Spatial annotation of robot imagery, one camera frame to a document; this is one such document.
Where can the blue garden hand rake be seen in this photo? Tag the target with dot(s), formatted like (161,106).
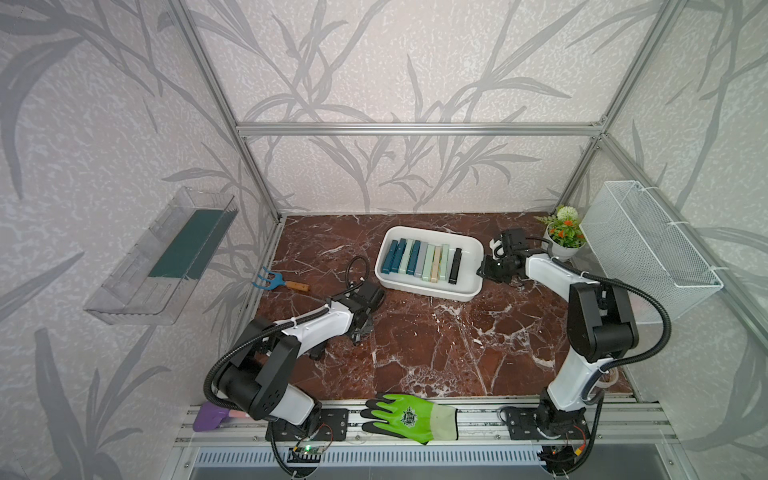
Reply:
(268,280)

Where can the beige pruning pliers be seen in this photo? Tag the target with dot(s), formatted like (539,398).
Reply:
(435,267)

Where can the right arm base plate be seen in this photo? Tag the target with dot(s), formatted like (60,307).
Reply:
(544,423)

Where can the light green pliers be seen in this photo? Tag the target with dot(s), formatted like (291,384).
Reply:
(444,260)
(428,263)

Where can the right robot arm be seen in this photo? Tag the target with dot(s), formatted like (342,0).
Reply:
(600,327)

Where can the teal pruning pliers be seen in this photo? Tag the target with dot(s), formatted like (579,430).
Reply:
(413,258)
(397,258)
(389,258)

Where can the black pruning pliers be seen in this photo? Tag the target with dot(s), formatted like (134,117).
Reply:
(455,266)
(317,353)

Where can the green black work glove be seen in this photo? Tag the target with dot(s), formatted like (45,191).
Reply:
(410,417)

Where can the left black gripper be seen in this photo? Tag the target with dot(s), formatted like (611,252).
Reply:
(367,329)

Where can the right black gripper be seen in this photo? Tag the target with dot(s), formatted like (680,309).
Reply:
(485,270)

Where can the purple pink garden trowel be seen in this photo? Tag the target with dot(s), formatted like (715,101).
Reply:
(210,417)

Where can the white wire mesh basket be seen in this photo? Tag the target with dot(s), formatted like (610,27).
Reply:
(637,242)

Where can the white rectangular storage box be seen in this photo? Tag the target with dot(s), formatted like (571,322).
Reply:
(469,283)

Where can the grey pruning pliers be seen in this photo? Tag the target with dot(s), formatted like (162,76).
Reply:
(421,259)

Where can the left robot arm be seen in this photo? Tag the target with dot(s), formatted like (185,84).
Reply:
(254,376)

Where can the small potted flower plant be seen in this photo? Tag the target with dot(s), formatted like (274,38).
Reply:
(563,228)

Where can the mint green pruning pliers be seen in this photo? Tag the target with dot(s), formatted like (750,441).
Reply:
(403,266)

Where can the clear plastic wall shelf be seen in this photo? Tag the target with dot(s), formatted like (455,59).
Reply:
(154,281)

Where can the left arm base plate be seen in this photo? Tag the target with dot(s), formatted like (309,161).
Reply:
(326,424)

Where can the roll of clear tape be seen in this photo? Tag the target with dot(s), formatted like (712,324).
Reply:
(607,380)

